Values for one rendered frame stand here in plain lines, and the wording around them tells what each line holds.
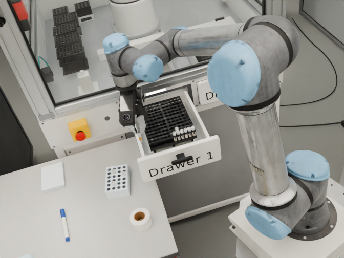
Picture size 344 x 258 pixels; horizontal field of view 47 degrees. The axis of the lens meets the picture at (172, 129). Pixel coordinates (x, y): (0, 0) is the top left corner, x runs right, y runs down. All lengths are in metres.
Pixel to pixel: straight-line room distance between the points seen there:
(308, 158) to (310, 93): 1.95
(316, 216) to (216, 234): 1.09
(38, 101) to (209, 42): 0.77
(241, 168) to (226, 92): 1.31
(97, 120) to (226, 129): 0.60
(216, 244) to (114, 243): 0.93
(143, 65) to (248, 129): 0.36
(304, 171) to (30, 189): 1.03
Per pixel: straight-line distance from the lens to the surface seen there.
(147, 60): 1.08
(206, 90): 1.64
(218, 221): 2.28
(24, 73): 1.50
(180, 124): 1.48
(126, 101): 1.24
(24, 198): 1.64
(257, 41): 0.80
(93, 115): 1.62
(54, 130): 1.65
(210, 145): 1.38
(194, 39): 1.07
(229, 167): 2.05
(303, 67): 3.32
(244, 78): 0.76
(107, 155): 1.65
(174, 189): 2.04
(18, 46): 1.45
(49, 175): 1.64
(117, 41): 1.16
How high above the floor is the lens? 1.88
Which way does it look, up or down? 42 degrees down
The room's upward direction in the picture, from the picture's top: 11 degrees counter-clockwise
